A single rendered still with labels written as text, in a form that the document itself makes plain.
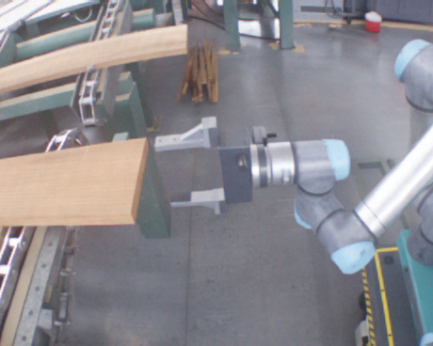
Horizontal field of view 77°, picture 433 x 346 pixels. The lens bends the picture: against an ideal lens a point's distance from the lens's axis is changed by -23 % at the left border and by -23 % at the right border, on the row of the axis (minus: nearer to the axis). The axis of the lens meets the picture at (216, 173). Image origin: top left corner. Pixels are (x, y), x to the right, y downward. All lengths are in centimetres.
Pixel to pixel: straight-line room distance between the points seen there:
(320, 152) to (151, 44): 65
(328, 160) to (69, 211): 46
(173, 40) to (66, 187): 58
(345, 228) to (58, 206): 52
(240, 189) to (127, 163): 21
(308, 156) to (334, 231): 14
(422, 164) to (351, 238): 19
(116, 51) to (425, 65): 87
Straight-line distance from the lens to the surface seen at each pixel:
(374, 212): 59
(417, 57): 72
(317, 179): 60
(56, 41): 157
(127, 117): 118
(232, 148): 55
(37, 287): 62
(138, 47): 106
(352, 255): 59
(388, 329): 107
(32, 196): 69
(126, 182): 61
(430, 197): 98
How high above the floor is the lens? 127
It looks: 43 degrees down
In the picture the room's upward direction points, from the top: 8 degrees counter-clockwise
